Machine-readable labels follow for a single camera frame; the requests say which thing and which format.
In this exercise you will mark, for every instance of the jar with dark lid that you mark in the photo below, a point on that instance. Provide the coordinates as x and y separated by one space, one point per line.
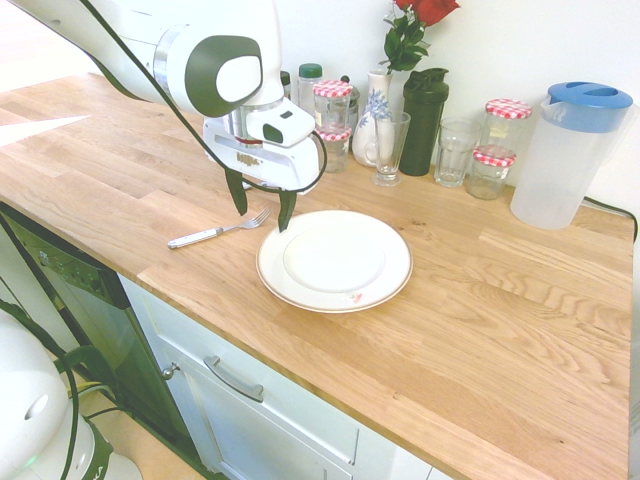
286 85

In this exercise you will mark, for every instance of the small jar red gingham lid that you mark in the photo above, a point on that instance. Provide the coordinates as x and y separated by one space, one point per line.
490 175
335 150

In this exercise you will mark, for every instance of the white kitchen cabinet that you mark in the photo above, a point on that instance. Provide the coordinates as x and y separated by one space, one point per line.
280 425

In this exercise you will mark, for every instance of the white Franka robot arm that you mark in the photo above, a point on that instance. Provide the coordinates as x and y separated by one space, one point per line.
125 30

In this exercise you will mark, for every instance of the red wrist mount bracket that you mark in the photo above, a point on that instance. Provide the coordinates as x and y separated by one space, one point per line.
247 143

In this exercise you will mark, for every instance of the footed sundae glass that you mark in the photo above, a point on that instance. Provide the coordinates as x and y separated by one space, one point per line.
390 150

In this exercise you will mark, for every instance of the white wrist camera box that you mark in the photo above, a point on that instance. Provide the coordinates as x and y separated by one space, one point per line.
292 122

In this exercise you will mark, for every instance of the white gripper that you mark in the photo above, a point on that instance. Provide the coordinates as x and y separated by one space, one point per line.
280 167

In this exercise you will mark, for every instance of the red rose with leaves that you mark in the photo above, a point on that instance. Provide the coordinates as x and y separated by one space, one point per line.
402 45

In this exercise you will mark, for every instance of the plastic pitcher with blue lid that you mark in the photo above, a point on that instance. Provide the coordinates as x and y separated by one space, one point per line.
560 170

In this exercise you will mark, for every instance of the dark dishwasher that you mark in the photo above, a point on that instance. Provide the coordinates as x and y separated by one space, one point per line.
95 310

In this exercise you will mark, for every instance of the white gold-rimmed plate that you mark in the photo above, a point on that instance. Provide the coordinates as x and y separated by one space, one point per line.
335 260

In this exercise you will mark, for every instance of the clear bottle with green cap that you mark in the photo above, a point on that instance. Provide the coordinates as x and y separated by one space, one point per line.
309 82

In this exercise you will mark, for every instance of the dark green shaker bottle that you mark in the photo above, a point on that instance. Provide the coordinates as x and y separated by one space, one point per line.
425 120

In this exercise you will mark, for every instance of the white blue-floral vase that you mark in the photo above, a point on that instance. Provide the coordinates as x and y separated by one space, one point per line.
372 100

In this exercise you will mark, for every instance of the silver cabinet knob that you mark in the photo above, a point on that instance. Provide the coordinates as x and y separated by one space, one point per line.
171 371

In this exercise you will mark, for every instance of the tall jar red gingham lid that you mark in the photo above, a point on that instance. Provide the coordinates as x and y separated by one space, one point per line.
332 102
506 125

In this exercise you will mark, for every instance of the clear ribbed tumbler glass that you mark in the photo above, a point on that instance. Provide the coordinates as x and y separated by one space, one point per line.
455 155

